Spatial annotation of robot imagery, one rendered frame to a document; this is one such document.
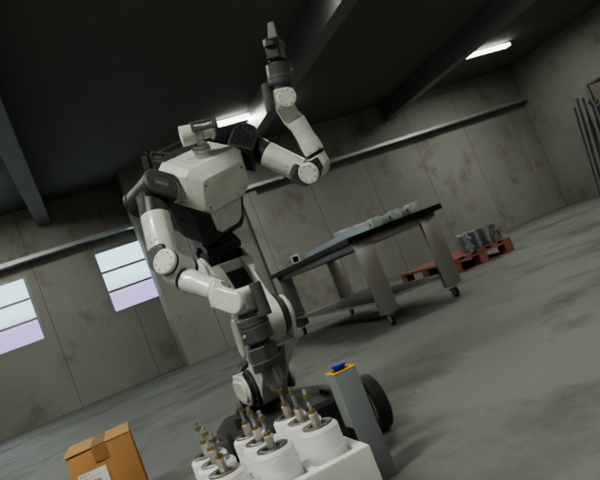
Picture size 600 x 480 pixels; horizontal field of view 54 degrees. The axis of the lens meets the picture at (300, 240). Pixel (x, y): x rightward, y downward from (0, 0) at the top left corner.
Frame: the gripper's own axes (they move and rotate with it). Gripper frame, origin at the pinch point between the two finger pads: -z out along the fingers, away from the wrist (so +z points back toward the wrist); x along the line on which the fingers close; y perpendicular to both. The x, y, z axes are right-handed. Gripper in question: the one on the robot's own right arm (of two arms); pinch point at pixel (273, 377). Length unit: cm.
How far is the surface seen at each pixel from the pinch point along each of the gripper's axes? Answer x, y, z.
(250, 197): 783, 324, 181
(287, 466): -28.8, -10.1, -14.9
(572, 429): 9, -67, -36
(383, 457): 5.9, -19.0, -30.4
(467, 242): 558, -5, -10
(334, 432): -19.8, -19.8, -13.3
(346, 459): -23.0, -21.4, -18.7
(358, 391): 6.2, -19.2, -11.8
